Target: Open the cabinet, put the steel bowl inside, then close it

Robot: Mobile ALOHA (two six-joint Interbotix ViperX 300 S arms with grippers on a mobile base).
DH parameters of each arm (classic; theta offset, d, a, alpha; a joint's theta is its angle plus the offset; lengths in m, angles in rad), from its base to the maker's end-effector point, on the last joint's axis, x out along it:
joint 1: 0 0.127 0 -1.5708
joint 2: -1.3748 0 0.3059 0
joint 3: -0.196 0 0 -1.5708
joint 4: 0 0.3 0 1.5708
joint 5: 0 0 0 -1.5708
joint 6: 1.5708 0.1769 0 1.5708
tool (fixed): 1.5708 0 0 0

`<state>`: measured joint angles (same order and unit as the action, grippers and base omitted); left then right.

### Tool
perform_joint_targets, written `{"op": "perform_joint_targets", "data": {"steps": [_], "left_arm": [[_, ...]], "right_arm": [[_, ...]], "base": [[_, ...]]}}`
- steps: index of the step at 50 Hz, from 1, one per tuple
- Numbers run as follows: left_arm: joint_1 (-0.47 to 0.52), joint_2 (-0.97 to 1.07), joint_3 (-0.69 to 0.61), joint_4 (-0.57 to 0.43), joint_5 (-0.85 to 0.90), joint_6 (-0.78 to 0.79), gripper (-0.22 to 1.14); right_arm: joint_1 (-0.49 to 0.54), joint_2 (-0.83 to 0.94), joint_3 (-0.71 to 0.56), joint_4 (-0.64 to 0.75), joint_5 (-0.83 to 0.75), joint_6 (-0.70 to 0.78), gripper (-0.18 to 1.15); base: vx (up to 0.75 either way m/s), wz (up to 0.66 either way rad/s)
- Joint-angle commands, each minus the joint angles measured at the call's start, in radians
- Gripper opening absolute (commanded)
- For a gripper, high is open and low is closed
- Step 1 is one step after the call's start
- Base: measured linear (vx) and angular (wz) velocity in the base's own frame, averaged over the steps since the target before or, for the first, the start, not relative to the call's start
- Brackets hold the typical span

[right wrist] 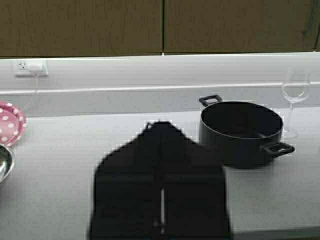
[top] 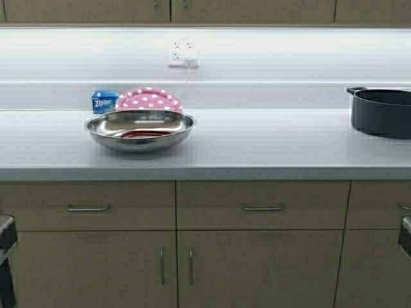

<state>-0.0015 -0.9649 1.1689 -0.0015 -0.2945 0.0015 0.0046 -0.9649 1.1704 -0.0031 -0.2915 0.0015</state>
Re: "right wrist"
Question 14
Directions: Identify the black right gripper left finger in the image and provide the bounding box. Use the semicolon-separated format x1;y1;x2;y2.
87;123;161;240

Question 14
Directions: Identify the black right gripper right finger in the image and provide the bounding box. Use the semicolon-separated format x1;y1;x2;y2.
159;121;232;240

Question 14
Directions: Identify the steel mixing bowl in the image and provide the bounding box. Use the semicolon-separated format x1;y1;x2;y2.
0;144;15;186

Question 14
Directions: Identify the cabinet door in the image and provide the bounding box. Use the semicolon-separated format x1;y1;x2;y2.
163;0;320;54

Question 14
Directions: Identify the metal cabinet door handle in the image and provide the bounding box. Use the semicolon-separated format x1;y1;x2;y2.
304;0;318;36

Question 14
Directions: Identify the black cooking pot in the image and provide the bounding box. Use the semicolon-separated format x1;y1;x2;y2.
198;94;295;169

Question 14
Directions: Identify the pink polka dot plate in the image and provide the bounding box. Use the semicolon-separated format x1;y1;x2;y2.
0;101;27;147

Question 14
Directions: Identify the clear wine glass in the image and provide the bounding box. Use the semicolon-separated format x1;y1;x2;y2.
281;67;311;139

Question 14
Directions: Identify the white power adapter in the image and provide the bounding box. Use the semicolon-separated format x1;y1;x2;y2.
27;63;43;73

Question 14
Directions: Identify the white charging cable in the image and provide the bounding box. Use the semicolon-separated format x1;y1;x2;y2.
22;70;40;112

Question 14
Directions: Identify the white wall outlet plate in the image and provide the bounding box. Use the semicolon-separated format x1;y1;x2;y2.
11;58;49;77

